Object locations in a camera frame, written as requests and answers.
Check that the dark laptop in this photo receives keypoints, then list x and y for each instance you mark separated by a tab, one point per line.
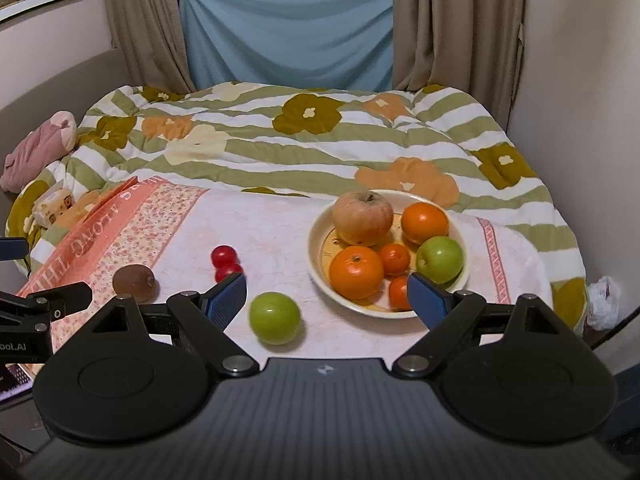
15	380

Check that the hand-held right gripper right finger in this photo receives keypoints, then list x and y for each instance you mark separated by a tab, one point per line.
427	300

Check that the red cherry tomato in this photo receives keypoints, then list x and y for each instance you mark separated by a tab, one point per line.
227	272
223	256

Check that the beige curtain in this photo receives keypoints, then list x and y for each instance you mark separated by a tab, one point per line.
450	25
145	25

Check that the white plastic bag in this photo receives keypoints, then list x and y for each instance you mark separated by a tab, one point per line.
605	305

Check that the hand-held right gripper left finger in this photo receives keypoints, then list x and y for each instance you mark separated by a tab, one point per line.
227	300

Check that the medium orange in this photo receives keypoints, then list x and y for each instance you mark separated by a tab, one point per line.
425	222

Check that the blue hanging cloth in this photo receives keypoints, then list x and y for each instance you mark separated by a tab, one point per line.
285	35

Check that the pink floral printed cloth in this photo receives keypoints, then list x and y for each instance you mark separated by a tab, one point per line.
260	225

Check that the cream cartoon print bowl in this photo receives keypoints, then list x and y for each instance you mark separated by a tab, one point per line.
317	260

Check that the beige upholstered headboard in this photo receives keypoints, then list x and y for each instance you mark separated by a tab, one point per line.
55	85

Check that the large orange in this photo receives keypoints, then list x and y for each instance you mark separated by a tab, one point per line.
356	272

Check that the pink plush toy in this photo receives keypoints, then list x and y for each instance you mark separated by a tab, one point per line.
35	155

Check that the red apple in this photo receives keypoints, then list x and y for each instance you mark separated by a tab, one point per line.
362	217

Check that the tissue pack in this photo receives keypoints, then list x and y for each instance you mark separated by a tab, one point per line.
55	207

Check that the green apple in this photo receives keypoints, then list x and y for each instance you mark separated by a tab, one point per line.
275	317
440	260

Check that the brown kiwi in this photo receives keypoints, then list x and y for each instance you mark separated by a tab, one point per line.
135	282

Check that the green striped floral blanket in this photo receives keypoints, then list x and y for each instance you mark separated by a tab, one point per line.
300	155

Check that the small tangerine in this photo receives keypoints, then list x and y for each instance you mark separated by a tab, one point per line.
399	292
395	259

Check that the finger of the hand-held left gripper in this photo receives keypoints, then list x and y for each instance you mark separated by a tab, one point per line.
12	250
45	302

